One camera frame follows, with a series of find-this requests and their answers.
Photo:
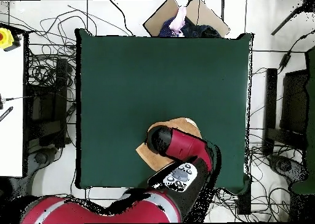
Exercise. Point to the black flat panel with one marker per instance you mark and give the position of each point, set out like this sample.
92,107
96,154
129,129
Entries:
294,101

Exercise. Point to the blue dotted garment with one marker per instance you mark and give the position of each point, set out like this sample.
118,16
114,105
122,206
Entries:
165,29

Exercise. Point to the black equipment rack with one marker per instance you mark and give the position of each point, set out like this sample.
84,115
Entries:
46,110

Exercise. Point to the yellow emergency stop button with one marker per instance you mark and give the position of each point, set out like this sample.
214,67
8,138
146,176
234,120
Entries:
5,38

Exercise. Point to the white desk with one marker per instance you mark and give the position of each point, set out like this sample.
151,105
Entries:
11,110

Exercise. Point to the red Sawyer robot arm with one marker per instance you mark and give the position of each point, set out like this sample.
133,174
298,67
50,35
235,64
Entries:
182,145

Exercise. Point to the dark navy garment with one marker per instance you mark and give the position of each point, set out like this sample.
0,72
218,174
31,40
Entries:
201,30

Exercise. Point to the dark green table cloth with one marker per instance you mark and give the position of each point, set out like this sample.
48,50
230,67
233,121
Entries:
123,86

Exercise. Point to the orange terry towel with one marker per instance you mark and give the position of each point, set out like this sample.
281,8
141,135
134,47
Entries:
152,160

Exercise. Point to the white pink garment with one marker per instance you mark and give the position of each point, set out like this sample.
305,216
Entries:
179,19

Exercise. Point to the black rod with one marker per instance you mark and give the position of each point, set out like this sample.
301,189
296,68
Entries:
285,21

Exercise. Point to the black upright bar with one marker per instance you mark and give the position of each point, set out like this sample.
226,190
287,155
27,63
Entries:
270,98

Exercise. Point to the cardboard box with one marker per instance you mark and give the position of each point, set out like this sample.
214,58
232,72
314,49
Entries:
157,19

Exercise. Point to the black table leg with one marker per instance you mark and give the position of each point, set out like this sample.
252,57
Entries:
244,201

